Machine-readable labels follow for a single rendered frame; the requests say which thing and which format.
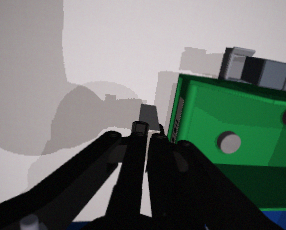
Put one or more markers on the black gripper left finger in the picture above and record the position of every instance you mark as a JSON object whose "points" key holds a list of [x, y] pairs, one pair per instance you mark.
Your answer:
{"points": [[56, 201]]}

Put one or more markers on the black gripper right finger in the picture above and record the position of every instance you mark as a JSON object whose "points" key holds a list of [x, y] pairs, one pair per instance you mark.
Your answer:
{"points": [[222, 205]]}

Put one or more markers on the dark grey low shelf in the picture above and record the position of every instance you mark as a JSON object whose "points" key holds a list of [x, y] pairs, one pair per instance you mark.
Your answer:
{"points": [[262, 73]]}

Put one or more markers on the blue bin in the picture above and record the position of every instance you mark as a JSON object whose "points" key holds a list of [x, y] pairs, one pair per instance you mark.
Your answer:
{"points": [[77, 225]]}

